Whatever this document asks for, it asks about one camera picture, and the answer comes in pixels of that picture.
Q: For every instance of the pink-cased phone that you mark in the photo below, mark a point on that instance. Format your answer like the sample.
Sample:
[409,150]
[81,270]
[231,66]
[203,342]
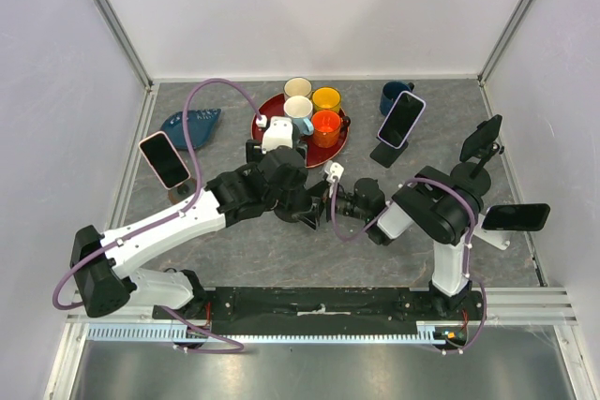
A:
[163,159]

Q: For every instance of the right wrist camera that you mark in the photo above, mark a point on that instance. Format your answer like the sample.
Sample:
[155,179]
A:
[332,174]

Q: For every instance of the black round-base phone stand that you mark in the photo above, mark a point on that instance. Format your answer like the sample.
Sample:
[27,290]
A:
[289,216]

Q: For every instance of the cream mug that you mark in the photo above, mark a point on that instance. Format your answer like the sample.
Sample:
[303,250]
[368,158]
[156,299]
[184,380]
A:
[297,86]

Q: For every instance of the dark blue mug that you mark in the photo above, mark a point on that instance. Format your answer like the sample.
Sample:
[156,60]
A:
[390,92]

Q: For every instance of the black-cased phone far right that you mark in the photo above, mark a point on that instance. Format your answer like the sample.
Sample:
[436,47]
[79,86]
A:
[516,217]

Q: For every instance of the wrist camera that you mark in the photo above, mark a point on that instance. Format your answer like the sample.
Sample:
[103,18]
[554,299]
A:
[332,174]
[277,131]

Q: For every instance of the black flat phone stand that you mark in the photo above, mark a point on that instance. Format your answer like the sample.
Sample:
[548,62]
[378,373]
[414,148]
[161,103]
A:
[386,155]

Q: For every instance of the red round tray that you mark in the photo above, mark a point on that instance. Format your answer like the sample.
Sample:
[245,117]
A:
[316,156]

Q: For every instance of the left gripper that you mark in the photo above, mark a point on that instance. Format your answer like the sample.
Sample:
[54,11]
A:
[299,186]

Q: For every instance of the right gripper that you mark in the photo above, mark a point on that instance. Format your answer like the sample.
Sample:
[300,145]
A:
[322,189]

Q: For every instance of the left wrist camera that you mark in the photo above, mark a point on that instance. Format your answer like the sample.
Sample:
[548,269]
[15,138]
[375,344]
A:
[277,131]

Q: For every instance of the blue leaf-shaped dish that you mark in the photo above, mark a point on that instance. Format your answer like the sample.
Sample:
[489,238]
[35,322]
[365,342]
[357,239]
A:
[201,126]

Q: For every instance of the orange mug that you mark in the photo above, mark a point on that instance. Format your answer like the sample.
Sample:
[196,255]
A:
[327,127]

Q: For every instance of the wooden-base phone stand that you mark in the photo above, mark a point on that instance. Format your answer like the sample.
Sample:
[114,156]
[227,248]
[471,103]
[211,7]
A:
[183,191]

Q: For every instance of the grey cable duct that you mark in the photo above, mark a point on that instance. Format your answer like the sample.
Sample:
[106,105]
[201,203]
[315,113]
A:
[178,333]

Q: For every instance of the lilac-cased phone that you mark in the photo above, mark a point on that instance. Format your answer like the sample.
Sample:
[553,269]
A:
[401,119]

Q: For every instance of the light blue mug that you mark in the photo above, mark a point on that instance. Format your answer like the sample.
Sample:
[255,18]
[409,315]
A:
[300,110]

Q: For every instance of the black phone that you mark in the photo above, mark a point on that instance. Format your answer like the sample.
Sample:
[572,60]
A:
[481,140]
[254,151]

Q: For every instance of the yellow mug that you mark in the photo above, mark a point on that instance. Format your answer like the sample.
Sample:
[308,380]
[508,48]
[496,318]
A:
[326,99]

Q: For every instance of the black mounting base plate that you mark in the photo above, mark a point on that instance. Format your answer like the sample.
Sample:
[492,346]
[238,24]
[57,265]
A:
[329,311]

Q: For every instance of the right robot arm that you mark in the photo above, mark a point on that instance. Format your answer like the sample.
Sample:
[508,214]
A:
[445,207]

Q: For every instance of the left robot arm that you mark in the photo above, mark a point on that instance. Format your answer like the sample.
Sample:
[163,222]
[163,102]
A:
[99,260]

